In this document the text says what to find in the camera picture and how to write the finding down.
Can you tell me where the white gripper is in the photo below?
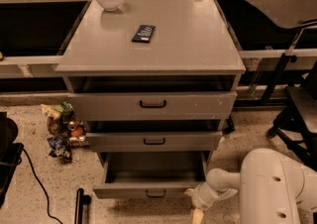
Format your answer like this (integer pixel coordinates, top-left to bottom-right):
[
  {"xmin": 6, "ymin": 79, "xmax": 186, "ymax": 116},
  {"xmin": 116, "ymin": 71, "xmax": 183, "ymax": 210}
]
[{"xmin": 191, "ymin": 182, "xmax": 219, "ymax": 224}]

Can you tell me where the grey bottom drawer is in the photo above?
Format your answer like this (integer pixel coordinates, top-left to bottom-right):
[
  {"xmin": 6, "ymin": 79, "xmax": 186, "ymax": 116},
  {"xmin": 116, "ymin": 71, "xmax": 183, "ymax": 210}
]
[{"xmin": 93, "ymin": 152, "xmax": 207, "ymax": 199}]

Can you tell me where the grey drawer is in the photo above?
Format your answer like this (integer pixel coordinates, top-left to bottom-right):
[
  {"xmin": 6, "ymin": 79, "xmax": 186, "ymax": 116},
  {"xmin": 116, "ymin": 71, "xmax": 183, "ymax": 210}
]
[
  {"xmin": 93, "ymin": 152, "xmax": 207, "ymax": 199},
  {"xmin": 87, "ymin": 120, "xmax": 223, "ymax": 153},
  {"xmin": 69, "ymin": 81, "xmax": 237, "ymax": 121}
]

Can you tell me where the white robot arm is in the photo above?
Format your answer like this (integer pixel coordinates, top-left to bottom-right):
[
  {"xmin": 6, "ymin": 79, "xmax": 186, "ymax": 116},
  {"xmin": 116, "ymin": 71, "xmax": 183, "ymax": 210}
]
[{"xmin": 186, "ymin": 149, "xmax": 317, "ymax": 224}]

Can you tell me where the grey middle drawer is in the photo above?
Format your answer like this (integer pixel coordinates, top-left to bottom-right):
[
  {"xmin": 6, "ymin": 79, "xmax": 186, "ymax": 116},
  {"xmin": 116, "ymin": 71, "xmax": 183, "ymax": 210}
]
[{"xmin": 87, "ymin": 120, "xmax": 223, "ymax": 153}]

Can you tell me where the grey drawer cabinet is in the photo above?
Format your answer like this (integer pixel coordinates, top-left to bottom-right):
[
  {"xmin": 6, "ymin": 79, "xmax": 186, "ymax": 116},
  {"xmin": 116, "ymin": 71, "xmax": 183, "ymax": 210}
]
[{"xmin": 54, "ymin": 0, "xmax": 247, "ymax": 169}]

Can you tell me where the grey top drawer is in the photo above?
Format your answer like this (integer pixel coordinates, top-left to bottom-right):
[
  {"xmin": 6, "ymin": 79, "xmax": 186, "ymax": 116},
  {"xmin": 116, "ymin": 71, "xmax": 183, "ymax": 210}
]
[{"xmin": 69, "ymin": 81, "xmax": 237, "ymax": 121}]

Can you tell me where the black caster wheel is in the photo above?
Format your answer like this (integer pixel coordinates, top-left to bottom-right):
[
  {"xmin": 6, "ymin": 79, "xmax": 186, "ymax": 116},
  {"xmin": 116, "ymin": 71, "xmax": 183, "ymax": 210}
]
[{"xmin": 223, "ymin": 117, "xmax": 235, "ymax": 135}]

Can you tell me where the black office chair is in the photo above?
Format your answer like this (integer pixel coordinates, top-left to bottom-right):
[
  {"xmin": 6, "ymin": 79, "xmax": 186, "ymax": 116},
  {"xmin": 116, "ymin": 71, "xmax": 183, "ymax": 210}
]
[{"xmin": 266, "ymin": 62, "xmax": 317, "ymax": 170}]

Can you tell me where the blue chip bag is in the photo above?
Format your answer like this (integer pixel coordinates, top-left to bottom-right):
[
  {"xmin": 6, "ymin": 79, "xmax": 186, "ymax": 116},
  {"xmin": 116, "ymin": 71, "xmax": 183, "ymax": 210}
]
[{"xmin": 48, "ymin": 136, "xmax": 72, "ymax": 161}]

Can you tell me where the pile of snack packages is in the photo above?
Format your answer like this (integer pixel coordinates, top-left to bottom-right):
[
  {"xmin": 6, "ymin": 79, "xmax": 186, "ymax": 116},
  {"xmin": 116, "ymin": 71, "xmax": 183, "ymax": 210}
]
[{"xmin": 41, "ymin": 101, "xmax": 88, "ymax": 147}]

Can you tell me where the dark blue snack bar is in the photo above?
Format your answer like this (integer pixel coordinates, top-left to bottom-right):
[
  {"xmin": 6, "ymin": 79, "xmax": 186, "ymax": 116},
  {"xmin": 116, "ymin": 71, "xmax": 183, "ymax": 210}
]
[{"xmin": 132, "ymin": 25, "xmax": 156, "ymax": 43}]

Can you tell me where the black equipment at left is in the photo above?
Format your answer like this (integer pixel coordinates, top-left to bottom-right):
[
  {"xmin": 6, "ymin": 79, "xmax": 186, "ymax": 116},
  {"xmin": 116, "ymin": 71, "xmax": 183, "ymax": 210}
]
[{"xmin": 0, "ymin": 112, "xmax": 24, "ymax": 207}]

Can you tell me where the black post at bottom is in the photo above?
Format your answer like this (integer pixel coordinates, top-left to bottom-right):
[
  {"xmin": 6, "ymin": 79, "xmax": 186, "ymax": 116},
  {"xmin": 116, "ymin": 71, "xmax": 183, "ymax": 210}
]
[{"xmin": 74, "ymin": 188, "xmax": 91, "ymax": 224}]

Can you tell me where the black cable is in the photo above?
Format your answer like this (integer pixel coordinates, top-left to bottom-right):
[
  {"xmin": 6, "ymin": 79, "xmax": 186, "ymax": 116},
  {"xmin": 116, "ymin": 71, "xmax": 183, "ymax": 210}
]
[{"xmin": 21, "ymin": 148, "xmax": 64, "ymax": 224}]

